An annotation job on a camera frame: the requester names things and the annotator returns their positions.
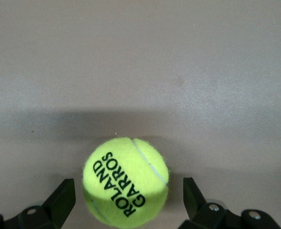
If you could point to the yellow-green tennis ball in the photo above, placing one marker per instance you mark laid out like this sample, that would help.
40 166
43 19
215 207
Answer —
121 181

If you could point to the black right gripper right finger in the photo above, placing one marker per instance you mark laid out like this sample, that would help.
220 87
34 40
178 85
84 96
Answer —
214 218

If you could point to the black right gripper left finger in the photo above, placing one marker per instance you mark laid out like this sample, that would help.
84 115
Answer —
47 214

